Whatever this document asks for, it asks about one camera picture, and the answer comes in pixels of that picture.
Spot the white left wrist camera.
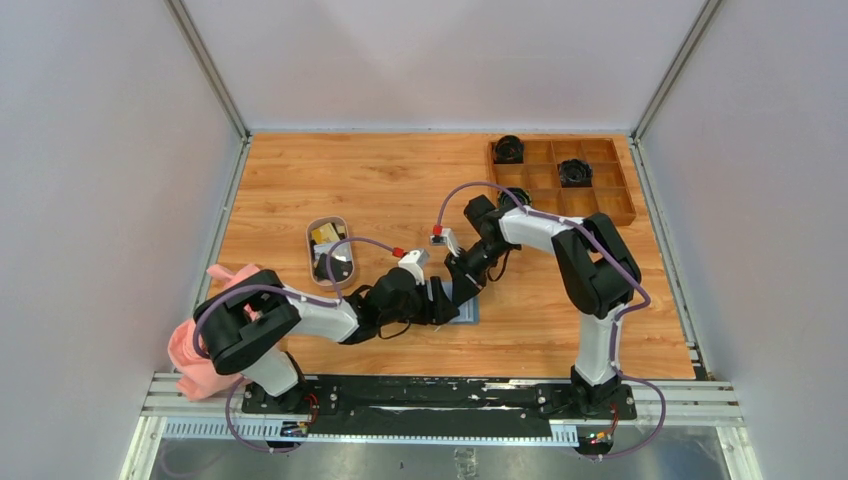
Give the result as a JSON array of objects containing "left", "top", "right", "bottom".
[{"left": 397, "top": 249, "right": 430, "bottom": 285}]

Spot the black rosette top left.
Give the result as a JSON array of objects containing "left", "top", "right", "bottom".
[{"left": 492, "top": 135, "right": 524, "bottom": 165}]

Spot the blue leather card holder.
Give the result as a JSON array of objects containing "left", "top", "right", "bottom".
[{"left": 447, "top": 297, "right": 480, "bottom": 325}]

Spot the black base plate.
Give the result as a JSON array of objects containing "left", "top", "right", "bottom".
[{"left": 241, "top": 375, "right": 637, "bottom": 439}]

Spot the black rosette middle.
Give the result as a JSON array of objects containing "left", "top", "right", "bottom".
[{"left": 557, "top": 158, "right": 594, "bottom": 188}]

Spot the black VIP card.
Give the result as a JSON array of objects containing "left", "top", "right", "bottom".
[{"left": 313, "top": 253, "right": 354, "bottom": 283}]

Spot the aluminium frame rail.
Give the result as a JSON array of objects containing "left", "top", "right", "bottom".
[{"left": 142, "top": 373, "right": 744, "bottom": 447}]

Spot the pink cloth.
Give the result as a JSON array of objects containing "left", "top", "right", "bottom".
[{"left": 167, "top": 264, "right": 260, "bottom": 402}]

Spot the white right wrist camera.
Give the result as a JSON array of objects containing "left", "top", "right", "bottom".
[{"left": 429, "top": 225, "right": 462, "bottom": 257}]

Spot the wooden compartment tray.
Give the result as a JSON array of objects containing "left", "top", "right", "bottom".
[{"left": 487, "top": 135, "right": 637, "bottom": 226}]

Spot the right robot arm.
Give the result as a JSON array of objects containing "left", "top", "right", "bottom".
[{"left": 445, "top": 196, "right": 641, "bottom": 418}]

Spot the gold card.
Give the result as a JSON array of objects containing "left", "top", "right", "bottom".
[{"left": 310, "top": 222, "right": 341, "bottom": 245}]

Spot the silver card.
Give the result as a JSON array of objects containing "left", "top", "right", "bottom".
[{"left": 312, "top": 242, "right": 353, "bottom": 261}]

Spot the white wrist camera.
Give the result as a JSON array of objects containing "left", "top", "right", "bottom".
[
  {"left": 397, "top": 249, "right": 430, "bottom": 285},
  {"left": 429, "top": 225, "right": 462, "bottom": 257}
]

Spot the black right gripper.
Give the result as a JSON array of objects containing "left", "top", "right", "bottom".
[{"left": 445, "top": 239, "right": 514, "bottom": 308}]

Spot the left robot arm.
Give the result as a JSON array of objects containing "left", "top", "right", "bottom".
[{"left": 191, "top": 267, "right": 462, "bottom": 413}]

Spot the black blue rosette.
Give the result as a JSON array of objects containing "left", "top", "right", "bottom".
[{"left": 497, "top": 187, "right": 532, "bottom": 208}]

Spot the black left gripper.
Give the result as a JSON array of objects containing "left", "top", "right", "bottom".
[{"left": 379, "top": 275, "right": 459, "bottom": 326}]

